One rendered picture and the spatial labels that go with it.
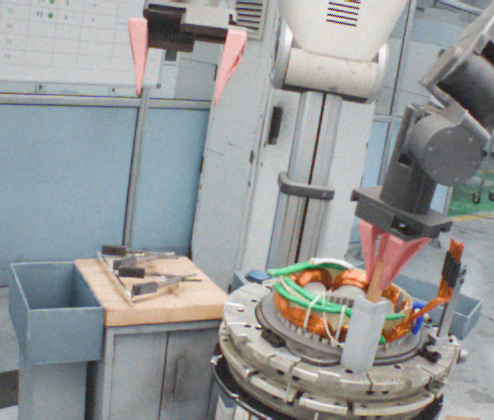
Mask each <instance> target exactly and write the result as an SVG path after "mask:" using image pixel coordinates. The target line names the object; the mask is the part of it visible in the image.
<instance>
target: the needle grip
mask: <svg viewBox="0 0 494 420"><path fill-rule="evenodd" d="M383 262H384V259H380V260H378V262H377V265H376V268H375V271H374V274H373V278H372V281H371V284H370V287H369V290H368V293H367V297H366V300H367V301H370V302H372V303H377V302H379V301H380V298H381V295H382V292H383V291H380V290H379V288H380V279H381V273H382V268H383Z"/></svg>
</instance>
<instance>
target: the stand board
mask: <svg viewBox="0 0 494 420"><path fill-rule="evenodd" d="M157 261H158V267H157V272H160V273H168V274H175V275H180V274H183V275H185V274H194V273H197V276H193V277H188V278H194V279H203V280H202V282H180V283H178V284H179V290H180V291H179V297H175V295H174V294H173V293H172V292H171V291H170V290H169V289H168V287H165V288H162V289H160V288H159V289H157V292H154V293H150V294H145V295H140V296H135V297H134V296H133V298H134V299H135V302H134V303H135V307H134V308H131V307H130V305H129V304H128V302H127V301H126V300H125V298H124V297H123V296H122V294H121V293H120V292H119V291H118V290H117V288H116V287H115V286H114V284H113V283H112V282H111V280H110V278H109V276H108V275H107V273H106V272H105V271H104V269H103V268H102V266H101V265H100V264H99V262H98V261H97V260H96V259H75V260H74V262H76V264H77V265H78V267H79V268H80V269H81V270H82V272H83V273H84V275H85V276H86V280H87V281H88V283H89V284H90V286H91V287H92V289H93V290H94V292H95V293H96V295H97V297H98V298H99V300H100V301H101V303H102V304H103V305H104V306H105V314H104V323H105V325H106V326H121V325H131V324H138V325H142V324H152V323H163V322H172V323H173V322H184V321H195V320H205V319H216V318H223V317H222V315H223V308H224V304H225V301H226V299H227V298H228V297H229V296H228V295H227V294H226V293H225V292H224V291H223V290H222V289H221V288H219V287H218V286H217V285H216V284H215V283H214V282H213V281H212V280H211V279H210V278H209V277H208V276H207V275H206V274H204V273H203V272H202V271H201V270H200V269H199V268H198V267H197V266H196V265H195V264H194V263H193V262H192V261H191V260H189V259H188V258H187V257H186V256H182V257H179V259H162V260H161V259H159V260H157ZM137 267H140V268H145V271H152V270H151V269H150V268H149V267H148V263H144V264H140V265H138V266H137ZM152 272H153V271H152ZM119 278H120V279H121V281H122V282H123V283H124V285H125V286H126V287H127V289H128V290H129V292H130V294H131V289H132V284H137V283H142V282H146V281H150V282H152V281H156V282H157V283H159V282H162V281H165V280H169V279H160V278H152V277H144V278H128V277H119Z"/></svg>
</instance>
